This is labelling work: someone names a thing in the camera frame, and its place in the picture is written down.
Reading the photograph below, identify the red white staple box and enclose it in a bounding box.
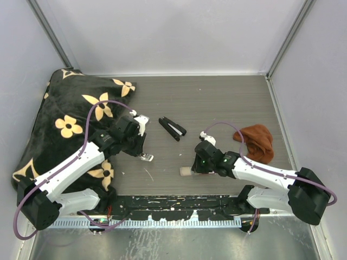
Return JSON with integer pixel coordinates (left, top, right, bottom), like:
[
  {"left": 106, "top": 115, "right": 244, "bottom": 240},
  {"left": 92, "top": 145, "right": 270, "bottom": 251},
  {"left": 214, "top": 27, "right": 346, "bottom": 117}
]
[{"left": 179, "top": 167, "right": 201, "bottom": 177}]

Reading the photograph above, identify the black stapler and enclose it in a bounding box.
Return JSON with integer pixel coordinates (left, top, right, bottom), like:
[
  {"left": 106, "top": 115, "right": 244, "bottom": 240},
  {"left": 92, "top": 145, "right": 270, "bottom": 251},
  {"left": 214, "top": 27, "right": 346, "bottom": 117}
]
[{"left": 158, "top": 116, "right": 187, "bottom": 141}]

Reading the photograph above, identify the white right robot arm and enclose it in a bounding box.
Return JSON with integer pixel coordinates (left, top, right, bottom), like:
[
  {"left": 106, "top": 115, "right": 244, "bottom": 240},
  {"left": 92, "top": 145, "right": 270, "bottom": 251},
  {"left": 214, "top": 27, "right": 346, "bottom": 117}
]
[{"left": 191, "top": 132, "right": 332, "bottom": 225}]

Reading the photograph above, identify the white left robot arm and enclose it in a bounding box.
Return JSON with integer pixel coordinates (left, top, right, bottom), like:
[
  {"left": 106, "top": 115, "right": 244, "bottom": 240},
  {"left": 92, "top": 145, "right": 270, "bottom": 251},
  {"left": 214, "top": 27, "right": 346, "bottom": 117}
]
[{"left": 17, "top": 115, "right": 153, "bottom": 231}]

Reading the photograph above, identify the orange brown cloth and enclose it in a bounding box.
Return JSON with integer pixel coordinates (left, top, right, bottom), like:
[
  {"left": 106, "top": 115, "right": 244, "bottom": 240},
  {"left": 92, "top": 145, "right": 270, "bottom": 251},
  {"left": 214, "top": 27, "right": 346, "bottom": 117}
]
[{"left": 240, "top": 124, "right": 274, "bottom": 164}]

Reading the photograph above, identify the black floral cushion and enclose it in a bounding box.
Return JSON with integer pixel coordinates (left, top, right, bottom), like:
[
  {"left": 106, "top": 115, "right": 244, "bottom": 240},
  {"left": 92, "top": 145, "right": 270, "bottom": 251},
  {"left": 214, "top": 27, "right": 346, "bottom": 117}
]
[{"left": 12, "top": 68, "right": 137, "bottom": 205}]

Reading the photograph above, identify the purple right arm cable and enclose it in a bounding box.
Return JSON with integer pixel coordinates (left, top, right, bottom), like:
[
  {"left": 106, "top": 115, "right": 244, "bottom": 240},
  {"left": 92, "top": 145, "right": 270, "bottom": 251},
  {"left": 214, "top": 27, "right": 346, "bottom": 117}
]
[{"left": 202, "top": 121, "right": 338, "bottom": 206}]

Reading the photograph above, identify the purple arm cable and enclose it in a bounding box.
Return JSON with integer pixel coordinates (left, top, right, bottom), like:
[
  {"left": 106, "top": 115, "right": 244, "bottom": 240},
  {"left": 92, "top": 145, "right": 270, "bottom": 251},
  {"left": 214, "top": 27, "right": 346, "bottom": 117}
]
[
  {"left": 14, "top": 100, "right": 137, "bottom": 240},
  {"left": 202, "top": 121, "right": 338, "bottom": 206}
]

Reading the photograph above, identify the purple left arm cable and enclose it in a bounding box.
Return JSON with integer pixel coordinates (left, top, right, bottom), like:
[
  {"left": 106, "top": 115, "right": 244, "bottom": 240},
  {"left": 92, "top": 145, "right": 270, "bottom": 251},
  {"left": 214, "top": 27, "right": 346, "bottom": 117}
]
[{"left": 14, "top": 100, "right": 137, "bottom": 240}]

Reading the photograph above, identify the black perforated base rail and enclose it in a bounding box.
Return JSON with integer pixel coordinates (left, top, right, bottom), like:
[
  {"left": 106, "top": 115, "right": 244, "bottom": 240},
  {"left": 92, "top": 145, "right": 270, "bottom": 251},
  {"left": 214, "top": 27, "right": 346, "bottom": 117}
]
[{"left": 84, "top": 195, "right": 255, "bottom": 221}]

